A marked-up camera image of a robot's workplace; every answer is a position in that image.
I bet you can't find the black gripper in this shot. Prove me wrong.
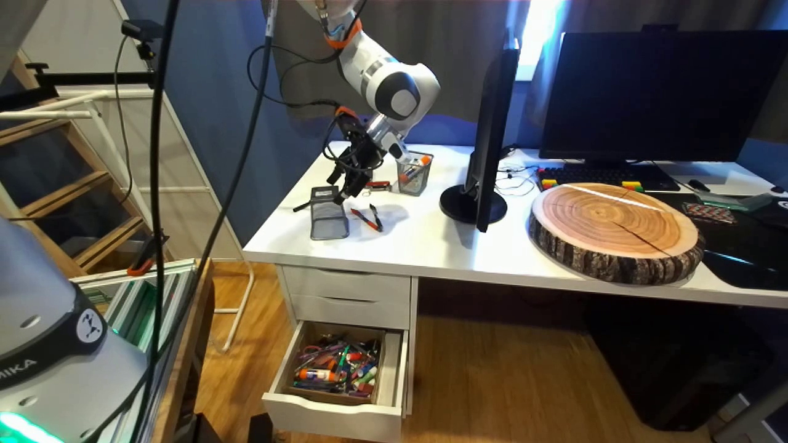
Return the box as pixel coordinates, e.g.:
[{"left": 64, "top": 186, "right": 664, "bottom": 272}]
[{"left": 326, "top": 107, "right": 389, "bottom": 203}]

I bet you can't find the small dark mesh bin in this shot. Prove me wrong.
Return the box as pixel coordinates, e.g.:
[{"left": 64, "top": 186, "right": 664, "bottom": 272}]
[{"left": 309, "top": 185, "right": 352, "bottom": 242}]

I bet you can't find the red pen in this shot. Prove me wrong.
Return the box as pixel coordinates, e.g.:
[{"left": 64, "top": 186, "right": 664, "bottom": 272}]
[{"left": 351, "top": 207, "right": 382, "bottom": 233}]

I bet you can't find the mesh pen cup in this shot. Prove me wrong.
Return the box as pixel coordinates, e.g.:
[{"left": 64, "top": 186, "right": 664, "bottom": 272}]
[{"left": 394, "top": 149, "right": 436, "bottom": 196}]

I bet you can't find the orange marker in cup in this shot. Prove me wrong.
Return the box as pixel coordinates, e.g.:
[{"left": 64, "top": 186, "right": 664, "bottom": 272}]
[{"left": 400, "top": 155, "right": 435, "bottom": 186}]

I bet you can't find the closed white desk drawer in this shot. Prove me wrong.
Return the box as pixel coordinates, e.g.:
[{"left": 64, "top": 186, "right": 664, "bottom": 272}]
[{"left": 281, "top": 265, "right": 414, "bottom": 333}]

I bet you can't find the white desk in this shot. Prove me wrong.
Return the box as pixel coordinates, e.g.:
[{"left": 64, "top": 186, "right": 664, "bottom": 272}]
[{"left": 241, "top": 138, "right": 788, "bottom": 443}]

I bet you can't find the black monitor on round stand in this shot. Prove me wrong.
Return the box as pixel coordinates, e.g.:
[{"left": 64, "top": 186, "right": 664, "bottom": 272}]
[{"left": 440, "top": 46, "right": 522, "bottom": 233}]

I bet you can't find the pile of pens in drawer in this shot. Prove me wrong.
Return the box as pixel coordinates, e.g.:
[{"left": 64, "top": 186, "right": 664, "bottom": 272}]
[{"left": 292, "top": 329, "right": 382, "bottom": 403}]

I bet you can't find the black orange clamp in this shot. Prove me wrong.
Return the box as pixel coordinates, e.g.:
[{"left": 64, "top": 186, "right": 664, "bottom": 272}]
[{"left": 124, "top": 226, "right": 172, "bottom": 277}]

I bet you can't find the wooden cart with rails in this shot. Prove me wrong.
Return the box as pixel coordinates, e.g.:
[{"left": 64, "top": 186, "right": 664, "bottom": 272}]
[{"left": 69, "top": 256, "right": 217, "bottom": 443}]

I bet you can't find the open white desk drawer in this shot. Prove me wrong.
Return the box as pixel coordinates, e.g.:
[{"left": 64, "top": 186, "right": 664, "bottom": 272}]
[{"left": 262, "top": 318, "right": 414, "bottom": 443}]

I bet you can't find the black keyboard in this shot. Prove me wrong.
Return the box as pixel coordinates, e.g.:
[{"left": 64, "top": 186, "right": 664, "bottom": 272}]
[{"left": 536, "top": 163, "right": 683, "bottom": 195}]

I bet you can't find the black tripod bar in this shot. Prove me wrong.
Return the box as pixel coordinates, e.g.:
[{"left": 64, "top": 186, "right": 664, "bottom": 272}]
[{"left": 23, "top": 58, "right": 163, "bottom": 91}]

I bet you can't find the wood slice cushion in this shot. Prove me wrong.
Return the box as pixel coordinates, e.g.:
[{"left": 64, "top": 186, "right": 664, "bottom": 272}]
[{"left": 527, "top": 180, "right": 707, "bottom": 288}]

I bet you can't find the wooden ladder shelf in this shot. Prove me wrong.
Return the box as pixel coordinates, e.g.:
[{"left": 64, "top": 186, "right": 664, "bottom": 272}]
[{"left": 0, "top": 22, "right": 167, "bottom": 277}]

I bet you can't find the large black monitor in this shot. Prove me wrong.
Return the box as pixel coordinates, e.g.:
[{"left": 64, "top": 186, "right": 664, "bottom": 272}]
[{"left": 538, "top": 27, "right": 788, "bottom": 168}]

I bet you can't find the dark box under desk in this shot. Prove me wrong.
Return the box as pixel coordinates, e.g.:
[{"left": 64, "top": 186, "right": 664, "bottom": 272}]
[{"left": 585, "top": 296, "right": 776, "bottom": 435}]

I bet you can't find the white flat pad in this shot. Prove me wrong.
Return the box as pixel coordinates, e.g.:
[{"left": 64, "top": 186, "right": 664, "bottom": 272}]
[{"left": 655, "top": 159, "right": 776, "bottom": 200}]

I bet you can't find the black desk mat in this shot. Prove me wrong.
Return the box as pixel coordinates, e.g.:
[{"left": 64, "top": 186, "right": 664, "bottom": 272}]
[{"left": 655, "top": 192, "right": 788, "bottom": 290}]

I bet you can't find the grey metal leg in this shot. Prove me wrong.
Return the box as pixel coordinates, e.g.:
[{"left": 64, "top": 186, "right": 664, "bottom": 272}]
[{"left": 709, "top": 379, "right": 788, "bottom": 443}]

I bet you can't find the white metal rack frame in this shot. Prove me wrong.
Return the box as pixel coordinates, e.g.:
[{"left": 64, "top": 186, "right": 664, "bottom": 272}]
[{"left": 5, "top": 83, "right": 260, "bottom": 356}]

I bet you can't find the tangle of desk cables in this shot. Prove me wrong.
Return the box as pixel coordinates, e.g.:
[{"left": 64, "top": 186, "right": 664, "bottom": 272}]
[{"left": 494, "top": 147, "right": 539, "bottom": 200}]

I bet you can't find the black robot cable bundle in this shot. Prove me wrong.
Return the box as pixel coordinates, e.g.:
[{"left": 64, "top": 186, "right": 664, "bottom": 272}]
[{"left": 81, "top": 0, "right": 347, "bottom": 443}]

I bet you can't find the thin black camera cable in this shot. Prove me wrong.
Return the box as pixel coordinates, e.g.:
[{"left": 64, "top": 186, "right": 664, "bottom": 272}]
[{"left": 111, "top": 31, "right": 139, "bottom": 196}]

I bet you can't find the black camera on stand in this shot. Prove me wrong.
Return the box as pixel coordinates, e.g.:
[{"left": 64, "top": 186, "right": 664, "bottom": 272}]
[{"left": 118, "top": 18, "right": 167, "bottom": 63}]

